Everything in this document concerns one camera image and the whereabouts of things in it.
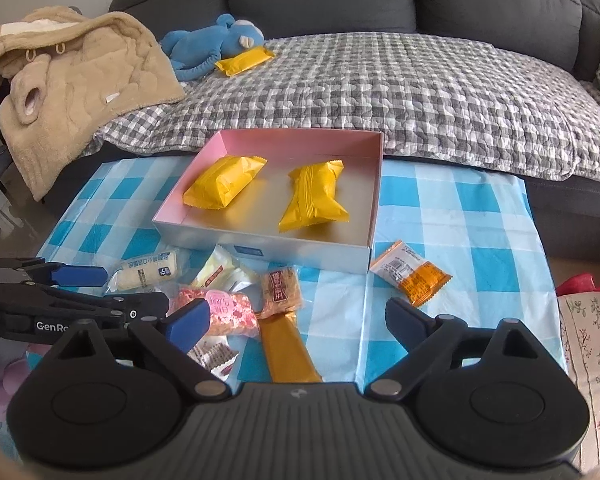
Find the floral fabric bag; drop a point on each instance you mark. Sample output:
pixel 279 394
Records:
pixel 580 324

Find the white cream roll packet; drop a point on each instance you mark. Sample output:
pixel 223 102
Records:
pixel 143 272

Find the blue checkered tablecloth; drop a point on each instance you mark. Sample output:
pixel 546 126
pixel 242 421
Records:
pixel 475 226

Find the gold snack bar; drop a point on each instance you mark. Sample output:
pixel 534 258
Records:
pixel 288 360

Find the yellow snack on sofa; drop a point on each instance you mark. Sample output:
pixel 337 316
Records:
pixel 245 61

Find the large yellow snack pack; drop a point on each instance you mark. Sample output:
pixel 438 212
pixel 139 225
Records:
pixel 313 199

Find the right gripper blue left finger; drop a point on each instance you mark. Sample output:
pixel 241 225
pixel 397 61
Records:
pixel 183 328

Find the red plastic object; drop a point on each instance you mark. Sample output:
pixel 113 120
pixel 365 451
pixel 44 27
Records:
pixel 579 283

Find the cream white cake packet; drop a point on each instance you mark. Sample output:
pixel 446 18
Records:
pixel 223 271

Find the pink rice cracker pack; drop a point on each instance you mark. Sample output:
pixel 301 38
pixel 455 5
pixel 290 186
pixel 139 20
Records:
pixel 230 312

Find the white nut kernels packet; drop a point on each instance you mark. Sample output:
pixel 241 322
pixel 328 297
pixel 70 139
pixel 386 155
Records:
pixel 214 354

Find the brown beef biscuit pack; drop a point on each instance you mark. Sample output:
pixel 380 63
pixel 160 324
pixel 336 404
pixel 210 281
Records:
pixel 281 292

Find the beige fleece jacket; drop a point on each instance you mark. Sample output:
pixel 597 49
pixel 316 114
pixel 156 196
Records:
pixel 69 75

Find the yellow pillow snack pack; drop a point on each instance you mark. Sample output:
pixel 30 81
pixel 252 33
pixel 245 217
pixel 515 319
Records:
pixel 219 184

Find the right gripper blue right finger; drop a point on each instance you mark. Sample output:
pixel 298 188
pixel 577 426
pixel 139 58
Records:
pixel 410 327

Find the grey checkered quilt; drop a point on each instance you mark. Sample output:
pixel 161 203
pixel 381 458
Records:
pixel 443 98

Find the purple plush object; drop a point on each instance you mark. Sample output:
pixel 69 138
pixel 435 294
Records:
pixel 14 370

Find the blue plush toy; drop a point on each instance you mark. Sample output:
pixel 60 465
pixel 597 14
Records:
pixel 193 54

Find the orange white snack packet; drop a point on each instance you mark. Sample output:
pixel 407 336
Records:
pixel 417 278

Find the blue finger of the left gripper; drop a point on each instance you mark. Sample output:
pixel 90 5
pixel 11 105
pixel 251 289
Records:
pixel 67 275

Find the silver pink open box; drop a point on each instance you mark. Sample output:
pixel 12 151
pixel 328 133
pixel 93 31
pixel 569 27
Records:
pixel 248 226

